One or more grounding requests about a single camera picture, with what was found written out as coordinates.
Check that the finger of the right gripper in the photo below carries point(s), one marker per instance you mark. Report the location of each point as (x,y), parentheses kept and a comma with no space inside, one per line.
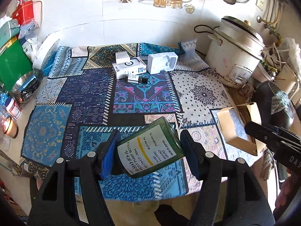
(266,133)

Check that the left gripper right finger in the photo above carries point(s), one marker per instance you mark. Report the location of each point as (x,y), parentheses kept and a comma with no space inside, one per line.
(206,167)

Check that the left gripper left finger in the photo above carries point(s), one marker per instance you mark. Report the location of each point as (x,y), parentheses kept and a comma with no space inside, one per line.
(95,166)

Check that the brown cardboard box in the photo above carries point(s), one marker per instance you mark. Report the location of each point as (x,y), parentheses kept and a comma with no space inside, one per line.
(232,121)

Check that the green pump bottle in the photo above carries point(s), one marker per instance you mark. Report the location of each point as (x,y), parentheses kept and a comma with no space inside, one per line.
(151,148)

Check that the person's right hand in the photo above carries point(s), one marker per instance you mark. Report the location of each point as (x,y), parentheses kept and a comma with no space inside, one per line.
(286,190)

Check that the black pan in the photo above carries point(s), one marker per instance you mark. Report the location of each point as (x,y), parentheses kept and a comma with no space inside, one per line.
(274,105)

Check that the patterned patchwork cloth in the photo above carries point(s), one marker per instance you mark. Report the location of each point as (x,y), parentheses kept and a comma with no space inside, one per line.
(82,102)

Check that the lit candle jar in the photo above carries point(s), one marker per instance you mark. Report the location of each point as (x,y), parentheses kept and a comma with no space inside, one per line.
(9,127)

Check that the white rice cooker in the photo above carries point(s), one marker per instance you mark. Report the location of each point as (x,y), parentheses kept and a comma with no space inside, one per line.
(234,51)

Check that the small dark dropper bottle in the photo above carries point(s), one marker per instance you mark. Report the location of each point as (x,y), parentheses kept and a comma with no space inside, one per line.
(136,79)

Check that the red label jar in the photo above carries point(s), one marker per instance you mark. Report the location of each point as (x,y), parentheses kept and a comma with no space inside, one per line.
(13,107)

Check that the white printed product box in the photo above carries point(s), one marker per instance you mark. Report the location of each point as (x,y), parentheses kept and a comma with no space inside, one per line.
(135,66)

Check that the brass faucet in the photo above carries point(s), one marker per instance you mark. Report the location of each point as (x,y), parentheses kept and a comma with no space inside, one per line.
(270,25)

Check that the white plastic packaging tray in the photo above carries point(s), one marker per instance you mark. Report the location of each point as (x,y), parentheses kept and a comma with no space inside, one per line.
(161,62)

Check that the small white box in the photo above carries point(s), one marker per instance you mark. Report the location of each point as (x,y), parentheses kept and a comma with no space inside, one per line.
(122,57)

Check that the white round plate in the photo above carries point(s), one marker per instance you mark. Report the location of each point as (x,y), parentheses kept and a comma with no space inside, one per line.
(46,50)

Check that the green box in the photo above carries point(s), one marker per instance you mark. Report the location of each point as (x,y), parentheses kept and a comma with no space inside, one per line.
(14,64)

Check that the teal tissue box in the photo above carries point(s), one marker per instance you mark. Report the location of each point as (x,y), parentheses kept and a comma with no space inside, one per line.
(8,30)

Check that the red carton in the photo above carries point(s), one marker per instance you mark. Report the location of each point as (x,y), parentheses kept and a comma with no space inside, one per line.
(26,10)

